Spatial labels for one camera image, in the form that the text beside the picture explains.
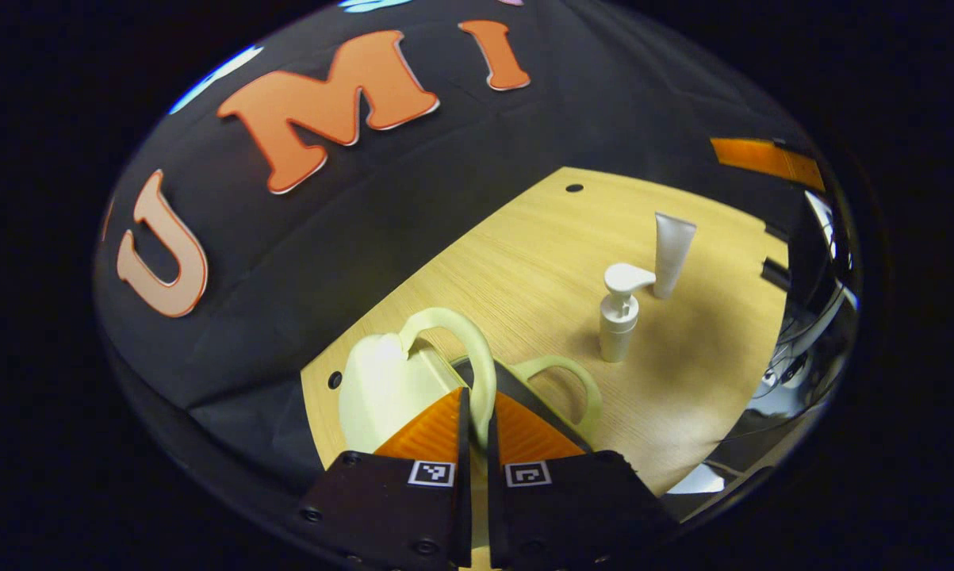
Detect black backdrop cloth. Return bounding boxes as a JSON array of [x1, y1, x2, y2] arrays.
[[94, 0, 826, 492]]

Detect white pump bottle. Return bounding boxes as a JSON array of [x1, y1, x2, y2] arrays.
[[600, 263, 657, 363]]

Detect white squeeze tube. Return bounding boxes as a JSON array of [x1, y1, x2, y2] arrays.
[[653, 212, 698, 300]]

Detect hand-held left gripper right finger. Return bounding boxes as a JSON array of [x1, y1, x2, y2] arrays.
[[487, 390, 680, 571]]

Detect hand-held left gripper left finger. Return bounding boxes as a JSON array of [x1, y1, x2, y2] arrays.
[[298, 387, 473, 571]]

